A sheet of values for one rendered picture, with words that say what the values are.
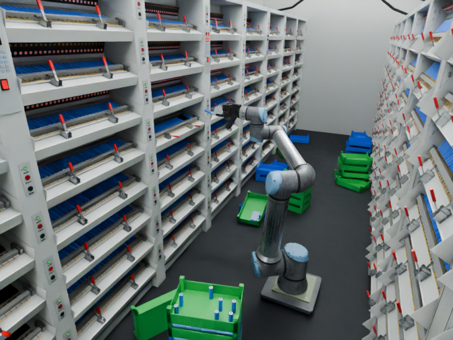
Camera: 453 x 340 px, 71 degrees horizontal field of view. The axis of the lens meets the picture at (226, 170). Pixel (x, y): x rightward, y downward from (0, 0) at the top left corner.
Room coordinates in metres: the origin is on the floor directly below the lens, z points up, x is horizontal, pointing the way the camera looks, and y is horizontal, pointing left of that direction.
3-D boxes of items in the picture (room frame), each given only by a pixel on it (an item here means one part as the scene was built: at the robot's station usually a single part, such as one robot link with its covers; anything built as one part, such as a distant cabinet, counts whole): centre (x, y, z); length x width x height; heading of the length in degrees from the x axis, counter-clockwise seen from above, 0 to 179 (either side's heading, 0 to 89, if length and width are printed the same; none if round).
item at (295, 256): (1.57, -0.42, 0.26); 0.17 x 0.15 x 0.18; 99
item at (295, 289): (1.57, -0.43, 0.12); 0.19 x 0.19 x 0.10
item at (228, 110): (2.06, -0.03, 1.07); 0.12 x 0.08 x 0.09; 66
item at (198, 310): (1.05, 0.08, 0.44); 0.30 x 0.20 x 0.08; 81
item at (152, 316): (1.31, 0.35, 0.10); 0.30 x 0.08 x 0.20; 125
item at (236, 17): (2.97, -0.04, 0.90); 0.20 x 0.09 x 1.79; 67
